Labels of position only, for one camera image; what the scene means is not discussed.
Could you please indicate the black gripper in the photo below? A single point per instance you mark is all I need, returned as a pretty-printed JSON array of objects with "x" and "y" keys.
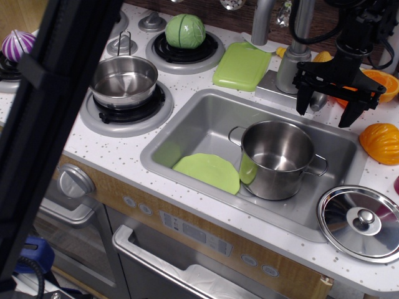
[{"x": 330, "y": 78}]

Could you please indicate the silver faucet lever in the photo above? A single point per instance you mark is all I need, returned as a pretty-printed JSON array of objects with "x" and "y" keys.
[{"x": 317, "y": 101}]

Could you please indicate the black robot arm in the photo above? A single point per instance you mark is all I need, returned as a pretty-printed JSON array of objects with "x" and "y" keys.
[{"x": 362, "y": 24}]

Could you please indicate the orange toy carrot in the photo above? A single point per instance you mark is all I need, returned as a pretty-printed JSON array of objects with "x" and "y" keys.
[{"x": 341, "y": 102}]

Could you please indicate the yellow toy corn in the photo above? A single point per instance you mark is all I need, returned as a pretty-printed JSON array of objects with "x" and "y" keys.
[{"x": 323, "y": 56}]

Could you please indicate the silver faucet base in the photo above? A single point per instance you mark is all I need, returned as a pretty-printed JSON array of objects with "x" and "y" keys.
[{"x": 277, "y": 86}]

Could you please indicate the orange toy pepper half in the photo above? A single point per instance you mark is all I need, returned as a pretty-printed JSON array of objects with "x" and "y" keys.
[{"x": 388, "y": 81}]

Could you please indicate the large steel pot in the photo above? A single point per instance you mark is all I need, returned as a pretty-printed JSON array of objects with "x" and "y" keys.
[{"x": 275, "y": 155}]

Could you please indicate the grey sink basin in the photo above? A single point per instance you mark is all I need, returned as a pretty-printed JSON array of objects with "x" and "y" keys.
[{"x": 213, "y": 122}]

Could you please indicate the green cutting board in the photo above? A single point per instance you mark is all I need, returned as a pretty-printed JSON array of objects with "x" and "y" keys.
[{"x": 242, "y": 67}]

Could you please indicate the silver faucet spout pipe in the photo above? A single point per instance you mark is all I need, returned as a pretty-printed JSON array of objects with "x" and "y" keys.
[{"x": 261, "y": 21}]

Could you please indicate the steel pot lid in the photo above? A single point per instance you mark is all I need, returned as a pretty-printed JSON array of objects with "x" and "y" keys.
[{"x": 360, "y": 222}]

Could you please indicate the green plastic plate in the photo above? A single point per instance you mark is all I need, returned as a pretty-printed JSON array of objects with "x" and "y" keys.
[{"x": 210, "y": 169}]

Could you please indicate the green toy cabbage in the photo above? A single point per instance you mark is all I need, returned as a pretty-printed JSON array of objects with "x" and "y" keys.
[{"x": 185, "y": 31}]

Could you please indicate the rear right stove burner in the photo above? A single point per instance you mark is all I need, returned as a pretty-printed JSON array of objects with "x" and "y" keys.
[{"x": 179, "y": 61}]

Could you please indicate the stove burner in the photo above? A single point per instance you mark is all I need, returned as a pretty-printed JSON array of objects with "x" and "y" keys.
[
  {"x": 179, "y": 61},
  {"x": 129, "y": 122},
  {"x": 120, "y": 25}
]

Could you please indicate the grey control panel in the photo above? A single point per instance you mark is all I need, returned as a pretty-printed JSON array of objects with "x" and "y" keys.
[{"x": 195, "y": 233}]

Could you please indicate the grey stove knob rear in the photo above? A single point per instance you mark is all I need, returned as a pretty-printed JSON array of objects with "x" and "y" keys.
[{"x": 152, "y": 23}]

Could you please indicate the grey stove knob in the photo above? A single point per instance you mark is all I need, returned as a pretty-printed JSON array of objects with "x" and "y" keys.
[
  {"x": 121, "y": 46},
  {"x": 152, "y": 23}
]

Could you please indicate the small steel saucepan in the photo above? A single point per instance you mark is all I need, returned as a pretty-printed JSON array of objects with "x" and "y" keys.
[{"x": 123, "y": 81}]

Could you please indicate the grey stove knob middle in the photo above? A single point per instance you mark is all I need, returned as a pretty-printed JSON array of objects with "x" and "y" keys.
[{"x": 121, "y": 46}]

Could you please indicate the rear left stove burner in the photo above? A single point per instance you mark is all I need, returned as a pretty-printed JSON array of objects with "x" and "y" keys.
[{"x": 120, "y": 25}]

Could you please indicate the front stove burner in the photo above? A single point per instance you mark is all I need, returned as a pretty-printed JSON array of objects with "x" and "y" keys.
[{"x": 129, "y": 122}]

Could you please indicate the silver oven dial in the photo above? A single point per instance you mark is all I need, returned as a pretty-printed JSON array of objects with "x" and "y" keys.
[{"x": 74, "y": 182}]

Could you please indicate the purple striped toy onion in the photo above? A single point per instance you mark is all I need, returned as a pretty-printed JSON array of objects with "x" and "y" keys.
[{"x": 16, "y": 44}]

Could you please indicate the blue clamp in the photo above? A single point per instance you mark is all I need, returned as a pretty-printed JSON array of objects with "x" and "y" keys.
[{"x": 38, "y": 250}]

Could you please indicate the silver dishwasher door handle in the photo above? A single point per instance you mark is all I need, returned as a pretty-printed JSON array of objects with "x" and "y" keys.
[{"x": 164, "y": 280}]

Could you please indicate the silver oven door handle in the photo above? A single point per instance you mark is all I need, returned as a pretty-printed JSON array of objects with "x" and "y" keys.
[{"x": 76, "y": 213}]

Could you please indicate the black foreground frame post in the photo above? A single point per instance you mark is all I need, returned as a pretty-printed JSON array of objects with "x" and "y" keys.
[{"x": 55, "y": 78}]

